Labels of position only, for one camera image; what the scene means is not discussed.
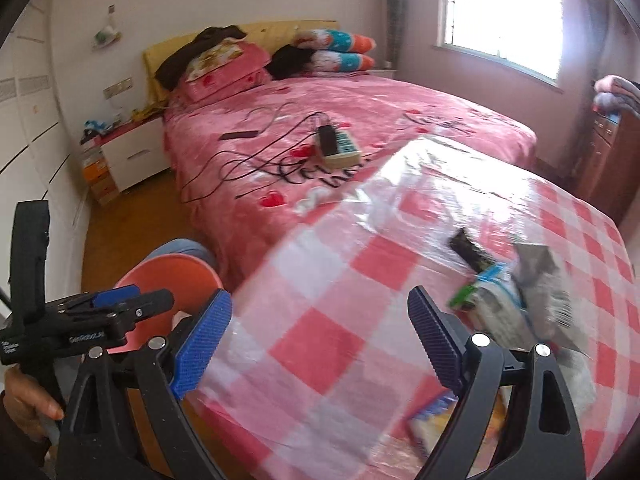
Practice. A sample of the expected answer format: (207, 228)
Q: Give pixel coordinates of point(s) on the person's left hand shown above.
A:
(25, 400)

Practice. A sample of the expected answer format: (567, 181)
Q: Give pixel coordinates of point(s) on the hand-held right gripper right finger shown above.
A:
(435, 340)

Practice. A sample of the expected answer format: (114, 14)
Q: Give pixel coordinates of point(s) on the black garment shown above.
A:
(290, 62)

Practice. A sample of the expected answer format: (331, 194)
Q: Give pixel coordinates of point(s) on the orange plastic bin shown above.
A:
(170, 295)

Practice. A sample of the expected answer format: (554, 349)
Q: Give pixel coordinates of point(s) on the silver grey snack packet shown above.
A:
(542, 280)

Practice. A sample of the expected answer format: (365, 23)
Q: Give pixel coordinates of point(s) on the black charger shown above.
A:
(327, 140)

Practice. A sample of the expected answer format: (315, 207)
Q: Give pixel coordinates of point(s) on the hanging wall ornament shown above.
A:
(106, 35)

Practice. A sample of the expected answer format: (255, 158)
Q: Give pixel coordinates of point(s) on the black wrapper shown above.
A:
(470, 252)

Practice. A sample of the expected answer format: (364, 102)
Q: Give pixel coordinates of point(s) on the wall socket strip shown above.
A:
(117, 87)

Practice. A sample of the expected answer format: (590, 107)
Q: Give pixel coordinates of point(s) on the floral yellow pillow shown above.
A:
(215, 60)

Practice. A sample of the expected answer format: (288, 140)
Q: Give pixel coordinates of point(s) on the pink heart pillow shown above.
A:
(235, 77)

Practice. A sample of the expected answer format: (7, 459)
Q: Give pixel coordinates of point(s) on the bed with pink blanket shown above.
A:
(375, 110)

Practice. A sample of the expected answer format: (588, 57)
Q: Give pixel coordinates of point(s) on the brown cardboard box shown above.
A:
(105, 192)

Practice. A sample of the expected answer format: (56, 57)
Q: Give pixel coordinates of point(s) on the red white checked tablecloth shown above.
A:
(325, 320)

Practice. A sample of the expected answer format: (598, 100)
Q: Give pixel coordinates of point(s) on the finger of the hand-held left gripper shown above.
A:
(150, 304)
(117, 296)

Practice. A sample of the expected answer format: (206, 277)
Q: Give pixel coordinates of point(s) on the folded blankets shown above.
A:
(617, 92)

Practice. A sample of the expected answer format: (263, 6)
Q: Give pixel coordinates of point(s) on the person's left forearm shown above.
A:
(12, 455)

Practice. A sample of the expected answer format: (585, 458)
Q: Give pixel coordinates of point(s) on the black phone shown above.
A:
(239, 135)

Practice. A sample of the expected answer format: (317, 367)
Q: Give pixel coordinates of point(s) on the yellow headboard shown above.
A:
(280, 32)

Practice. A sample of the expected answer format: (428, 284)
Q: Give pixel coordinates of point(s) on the grey patterned curtain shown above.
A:
(395, 10)
(590, 60)

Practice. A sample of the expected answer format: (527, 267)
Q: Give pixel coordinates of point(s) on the window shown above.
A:
(500, 5)

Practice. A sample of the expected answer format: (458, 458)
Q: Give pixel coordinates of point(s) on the white wardrobe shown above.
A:
(30, 135)

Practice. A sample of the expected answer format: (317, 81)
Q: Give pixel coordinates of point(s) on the white nightstand red top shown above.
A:
(135, 152)

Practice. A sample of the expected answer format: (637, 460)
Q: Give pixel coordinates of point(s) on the orange box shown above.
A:
(94, 170)

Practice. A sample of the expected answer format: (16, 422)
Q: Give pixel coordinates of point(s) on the dark brown garment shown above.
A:
(185, 57)

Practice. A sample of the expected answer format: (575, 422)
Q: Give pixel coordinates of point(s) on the brown wooden cabinet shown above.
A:
(610, 170)

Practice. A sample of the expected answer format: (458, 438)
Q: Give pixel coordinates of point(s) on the white green packet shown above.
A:
(492, 305)

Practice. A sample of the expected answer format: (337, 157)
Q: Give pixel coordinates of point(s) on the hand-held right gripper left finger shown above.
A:
(200, 345)

